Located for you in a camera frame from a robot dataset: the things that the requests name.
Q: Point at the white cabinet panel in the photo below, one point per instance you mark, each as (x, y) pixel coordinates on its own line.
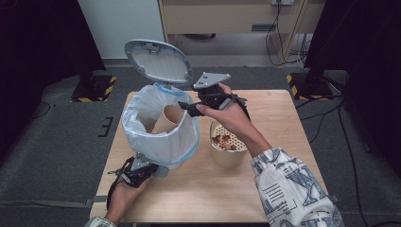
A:
(104, 28)

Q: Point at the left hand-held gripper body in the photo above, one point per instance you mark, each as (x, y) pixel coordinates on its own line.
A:
(138, 171)

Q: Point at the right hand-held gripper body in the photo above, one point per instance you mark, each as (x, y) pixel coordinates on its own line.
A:
(211, 94)

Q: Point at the blue-grey pedal trash can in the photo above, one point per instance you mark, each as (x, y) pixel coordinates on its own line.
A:
(157, 63)

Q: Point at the person's left hand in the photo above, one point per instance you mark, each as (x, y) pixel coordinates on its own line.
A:
(124, 201)

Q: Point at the translucent white trash bag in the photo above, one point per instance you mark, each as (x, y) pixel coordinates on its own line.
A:
(170, 148)

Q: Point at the brown food scrap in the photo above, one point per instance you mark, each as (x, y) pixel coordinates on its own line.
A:
(233, 147)
(216, 139)
(222, 145)
(226, 137)
(227, 147)

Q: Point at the black curtain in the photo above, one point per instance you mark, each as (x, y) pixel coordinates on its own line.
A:
(369, 63)
(38, 63)

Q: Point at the person's right hand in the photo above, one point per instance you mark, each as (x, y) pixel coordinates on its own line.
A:
(233, 121)

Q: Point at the light wooden desk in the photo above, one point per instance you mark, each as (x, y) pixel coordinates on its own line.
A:
(220, 17)

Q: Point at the brown paper cup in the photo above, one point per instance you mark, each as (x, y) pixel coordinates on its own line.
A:
(167, 124)

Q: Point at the white wall outlet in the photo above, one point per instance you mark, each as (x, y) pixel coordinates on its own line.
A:
(282, 2)

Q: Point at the cream strainer bowl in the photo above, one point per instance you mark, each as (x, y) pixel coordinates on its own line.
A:
(227, 159)

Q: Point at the striped stand base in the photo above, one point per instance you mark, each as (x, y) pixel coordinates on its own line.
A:
(310, 90)
(94, 91)

